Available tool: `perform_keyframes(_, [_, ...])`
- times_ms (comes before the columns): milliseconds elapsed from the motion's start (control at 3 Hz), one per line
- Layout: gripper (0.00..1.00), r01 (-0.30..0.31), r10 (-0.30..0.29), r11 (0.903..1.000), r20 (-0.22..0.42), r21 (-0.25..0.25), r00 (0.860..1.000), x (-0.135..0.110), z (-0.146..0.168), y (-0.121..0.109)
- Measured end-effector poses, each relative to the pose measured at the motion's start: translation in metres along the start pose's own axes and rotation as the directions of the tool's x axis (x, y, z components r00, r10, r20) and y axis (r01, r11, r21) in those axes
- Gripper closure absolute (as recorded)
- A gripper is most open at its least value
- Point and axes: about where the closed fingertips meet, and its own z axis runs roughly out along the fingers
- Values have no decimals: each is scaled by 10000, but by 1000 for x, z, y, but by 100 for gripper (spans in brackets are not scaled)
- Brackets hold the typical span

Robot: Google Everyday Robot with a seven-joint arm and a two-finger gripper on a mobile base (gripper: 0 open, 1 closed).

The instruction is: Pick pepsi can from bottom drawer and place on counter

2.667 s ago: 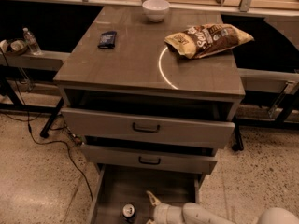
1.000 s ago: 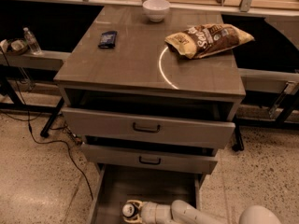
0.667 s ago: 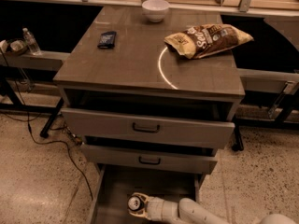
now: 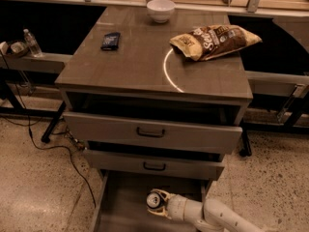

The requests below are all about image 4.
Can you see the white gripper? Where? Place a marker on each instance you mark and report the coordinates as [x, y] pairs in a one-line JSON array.
[[176, 204]]

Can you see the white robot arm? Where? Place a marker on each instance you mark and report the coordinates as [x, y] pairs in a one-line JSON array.
[[208, 216]]

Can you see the open bottom drawer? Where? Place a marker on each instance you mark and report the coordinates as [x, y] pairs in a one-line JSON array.
[[122, 203]]

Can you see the grey drawer cabinet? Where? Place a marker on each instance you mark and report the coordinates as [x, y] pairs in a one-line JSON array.
[[145, 78]]

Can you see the black cabinet leg left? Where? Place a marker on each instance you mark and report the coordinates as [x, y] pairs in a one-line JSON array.
[[53, 123]]

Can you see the grey side ledge right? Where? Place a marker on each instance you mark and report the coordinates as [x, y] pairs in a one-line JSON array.
[[278, 84]]

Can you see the grey side ledge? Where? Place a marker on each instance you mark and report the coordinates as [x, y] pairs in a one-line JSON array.
[[49, 63], [278, 84]]

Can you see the brown yellow chip bag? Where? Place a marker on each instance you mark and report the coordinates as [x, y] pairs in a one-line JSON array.
[[209, 42]]

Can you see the dark blue snack packet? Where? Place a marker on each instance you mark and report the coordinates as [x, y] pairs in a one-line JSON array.
[[111, 41]]

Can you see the grey side ledge left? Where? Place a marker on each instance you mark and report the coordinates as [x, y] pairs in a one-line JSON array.
[[49, 63]]

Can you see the white ceramic bowl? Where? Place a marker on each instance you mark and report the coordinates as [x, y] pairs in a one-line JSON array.
[[160, 11]]

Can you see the clear plastic water bottle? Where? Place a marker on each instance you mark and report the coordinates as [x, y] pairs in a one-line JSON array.
[[32, 43]]

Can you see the small round bowl on ledge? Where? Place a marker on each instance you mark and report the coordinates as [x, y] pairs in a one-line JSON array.
[[17, 49]]

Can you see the middle drawer with handle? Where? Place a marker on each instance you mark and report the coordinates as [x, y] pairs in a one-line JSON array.
[[183, 168]]

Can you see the drawer with handle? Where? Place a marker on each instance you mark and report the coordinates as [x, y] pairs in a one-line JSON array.
[[183, 168], [154, 134]]

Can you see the top drawer with handle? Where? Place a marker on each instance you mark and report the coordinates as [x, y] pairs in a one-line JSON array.
[[154, 134]]

